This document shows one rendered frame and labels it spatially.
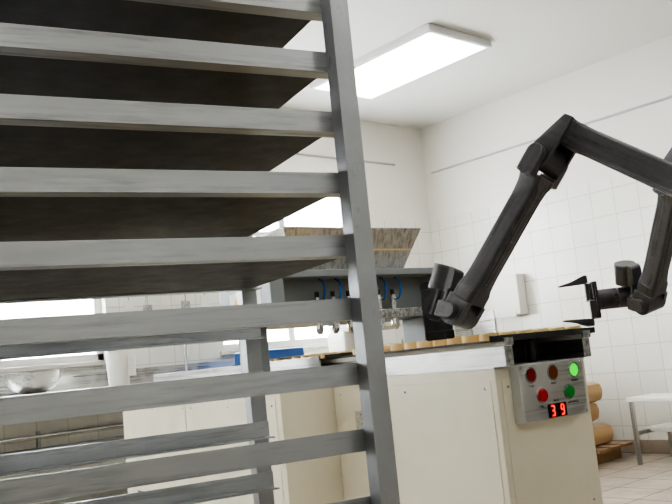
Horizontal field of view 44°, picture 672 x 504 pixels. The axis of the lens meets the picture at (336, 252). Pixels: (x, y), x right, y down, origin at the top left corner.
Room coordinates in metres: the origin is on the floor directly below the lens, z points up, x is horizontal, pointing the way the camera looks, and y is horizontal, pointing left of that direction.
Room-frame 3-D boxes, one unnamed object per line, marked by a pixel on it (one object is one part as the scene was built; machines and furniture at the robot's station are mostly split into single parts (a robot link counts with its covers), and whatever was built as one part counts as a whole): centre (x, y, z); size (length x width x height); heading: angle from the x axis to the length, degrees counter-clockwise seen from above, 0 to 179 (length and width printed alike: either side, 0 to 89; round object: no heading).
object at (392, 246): (2.82, 0.01, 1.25); 0.56 x 0.29 x 0.14; 126
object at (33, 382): (4.84, 1.81, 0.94); 0.33 x 0.33 x 0.12
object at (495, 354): (2.83, 0.19, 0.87); 2.01 x 0.03 x 0.07; 36
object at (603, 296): (2.33, -0.73, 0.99); 0.07 x 0.07 x 0.10; 82
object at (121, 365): (5.05, 1.36, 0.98); 0.18 x 0.14 x 0.20; 81
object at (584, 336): (3.00, -0.04, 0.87); 2.01 x 0.03 x 0.07; 36
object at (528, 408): (2.12, -0.50, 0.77); 0.24 x 0.04 x 0.14; 126
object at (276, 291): (2.82, 0.01, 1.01); 0.72 x 0.33 x 0.34; 126
